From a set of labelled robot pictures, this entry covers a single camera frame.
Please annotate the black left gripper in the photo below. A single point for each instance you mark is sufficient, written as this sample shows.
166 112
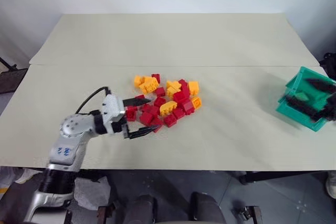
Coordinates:
121 128

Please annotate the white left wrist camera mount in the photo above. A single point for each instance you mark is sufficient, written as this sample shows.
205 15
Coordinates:
111 108

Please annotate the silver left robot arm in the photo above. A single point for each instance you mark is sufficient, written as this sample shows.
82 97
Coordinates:
71 140

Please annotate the yellow rounded toy block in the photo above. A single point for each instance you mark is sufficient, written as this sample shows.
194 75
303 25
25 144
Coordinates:
168 108

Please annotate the orange toy block with hole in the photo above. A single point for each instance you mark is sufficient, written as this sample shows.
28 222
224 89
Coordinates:
197 102

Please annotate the black metal stand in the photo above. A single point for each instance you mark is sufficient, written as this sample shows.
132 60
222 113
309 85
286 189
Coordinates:
11 79

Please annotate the red toy block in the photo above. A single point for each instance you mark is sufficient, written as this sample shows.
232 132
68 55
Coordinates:
181 96
139 96
189 107
146 118
159 101
178 113
160 91
183 83
151 109
157 122
131 113
170 121
156 77

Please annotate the white crumpled cloth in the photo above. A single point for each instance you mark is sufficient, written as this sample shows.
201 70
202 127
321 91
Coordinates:
90 192

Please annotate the teal plastic bin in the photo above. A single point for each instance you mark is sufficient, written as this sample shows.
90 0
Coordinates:
291 113

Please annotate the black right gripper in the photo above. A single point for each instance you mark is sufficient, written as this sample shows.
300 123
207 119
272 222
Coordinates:
331 108

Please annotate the black equipment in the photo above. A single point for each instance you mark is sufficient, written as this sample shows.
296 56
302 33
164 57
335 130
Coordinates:
328 62

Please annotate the caster wheel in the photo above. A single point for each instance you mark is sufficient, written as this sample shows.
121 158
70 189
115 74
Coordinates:
250 212

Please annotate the green toy block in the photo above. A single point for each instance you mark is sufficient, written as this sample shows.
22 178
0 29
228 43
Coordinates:
301 96

